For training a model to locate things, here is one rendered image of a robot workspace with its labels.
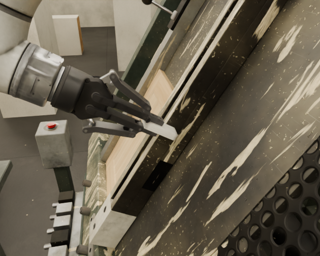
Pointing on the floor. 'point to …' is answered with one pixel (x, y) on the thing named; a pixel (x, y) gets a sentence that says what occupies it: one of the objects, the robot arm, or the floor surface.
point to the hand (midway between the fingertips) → (160, 128)
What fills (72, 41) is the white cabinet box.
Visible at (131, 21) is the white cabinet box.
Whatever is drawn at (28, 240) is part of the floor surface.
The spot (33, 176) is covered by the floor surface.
